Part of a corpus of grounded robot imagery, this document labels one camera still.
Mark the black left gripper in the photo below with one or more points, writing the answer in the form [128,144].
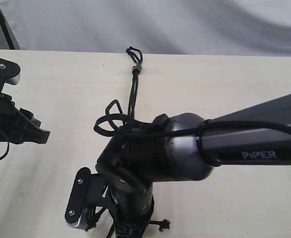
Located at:
[19,125]

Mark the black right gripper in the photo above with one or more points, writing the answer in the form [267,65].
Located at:
[131,213]

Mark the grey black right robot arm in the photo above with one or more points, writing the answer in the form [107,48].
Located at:
[181,148]

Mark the black stand pole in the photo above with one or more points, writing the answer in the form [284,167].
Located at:
[5,31]

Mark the grey fabric backdrop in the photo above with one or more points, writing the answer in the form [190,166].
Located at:
[196,27]

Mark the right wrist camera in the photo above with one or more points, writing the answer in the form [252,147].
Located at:
[86,202]

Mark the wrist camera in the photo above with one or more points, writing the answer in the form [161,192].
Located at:
[9,73]
[86,202]

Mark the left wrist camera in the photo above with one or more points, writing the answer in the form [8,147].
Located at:
[9,73]

